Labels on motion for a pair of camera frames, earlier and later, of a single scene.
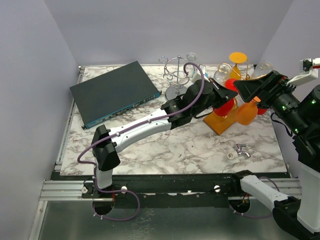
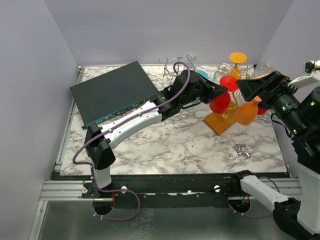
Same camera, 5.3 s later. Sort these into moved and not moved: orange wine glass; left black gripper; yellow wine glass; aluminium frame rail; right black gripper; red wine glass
Moved: left black gripper; red wine glass
Not moved: yellow wine glass; orange wine glass; aluminium frame rail; right black gripper
